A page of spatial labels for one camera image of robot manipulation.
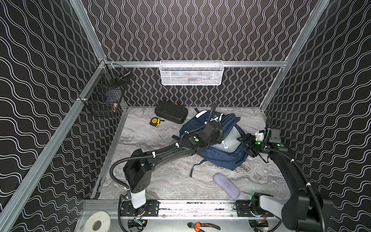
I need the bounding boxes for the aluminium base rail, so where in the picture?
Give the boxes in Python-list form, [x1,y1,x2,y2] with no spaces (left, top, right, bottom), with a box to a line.
[82,200,280,220]

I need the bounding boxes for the orange handled pliers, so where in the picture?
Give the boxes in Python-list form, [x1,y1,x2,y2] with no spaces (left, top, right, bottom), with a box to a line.
[187,222,221,232]

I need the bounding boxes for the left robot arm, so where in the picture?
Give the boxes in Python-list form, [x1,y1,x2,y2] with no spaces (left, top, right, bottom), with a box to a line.
[109,103,223,209]

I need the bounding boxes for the purple glasses case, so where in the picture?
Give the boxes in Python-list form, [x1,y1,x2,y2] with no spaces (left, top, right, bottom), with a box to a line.
[213,173,240,199]

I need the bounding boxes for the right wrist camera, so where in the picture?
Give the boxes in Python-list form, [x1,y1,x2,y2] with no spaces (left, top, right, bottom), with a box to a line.
[255,130,265,142]

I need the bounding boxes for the navy blue backpack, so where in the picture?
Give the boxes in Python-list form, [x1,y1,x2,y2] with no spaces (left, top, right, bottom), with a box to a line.
[172,108,248,177]

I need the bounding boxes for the black zippered case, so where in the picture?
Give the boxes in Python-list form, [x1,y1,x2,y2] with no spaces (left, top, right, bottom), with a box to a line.
[155,101,188,124]

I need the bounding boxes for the black wire basket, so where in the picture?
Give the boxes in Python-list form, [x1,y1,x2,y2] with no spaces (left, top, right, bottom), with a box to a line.
[80,60,132,119]

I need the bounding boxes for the yellow black tape measure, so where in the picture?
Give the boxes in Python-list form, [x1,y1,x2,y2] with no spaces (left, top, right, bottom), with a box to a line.
[149,118,164,127]

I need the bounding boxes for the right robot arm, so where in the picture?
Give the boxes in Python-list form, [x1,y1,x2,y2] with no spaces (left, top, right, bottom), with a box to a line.
[239,118,333,232]

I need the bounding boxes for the white tape roll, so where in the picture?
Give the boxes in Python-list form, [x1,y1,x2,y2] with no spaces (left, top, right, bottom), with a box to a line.
[83,211,111,232]

